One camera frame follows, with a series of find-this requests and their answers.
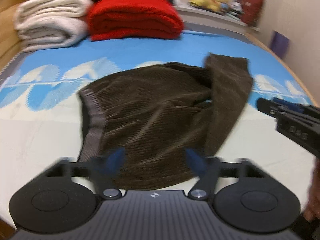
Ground brown corduroy pants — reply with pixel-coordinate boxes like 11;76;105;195
78;54;253;190

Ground person's right hand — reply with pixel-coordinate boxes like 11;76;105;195
303;159;320;222

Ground blue white patterned bedsheet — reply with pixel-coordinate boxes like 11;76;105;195
1;31;314;223

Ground red bag by window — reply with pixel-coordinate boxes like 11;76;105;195
240;0;265;26

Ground yellow plush toy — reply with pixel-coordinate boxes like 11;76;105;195
188;0;230;12

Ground red folded blanket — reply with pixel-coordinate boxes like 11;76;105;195
87;0;184;41

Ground white folded blanket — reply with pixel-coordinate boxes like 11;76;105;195
14;0;93;52

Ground purple object on wall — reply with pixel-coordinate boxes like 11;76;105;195
270;31;290;59

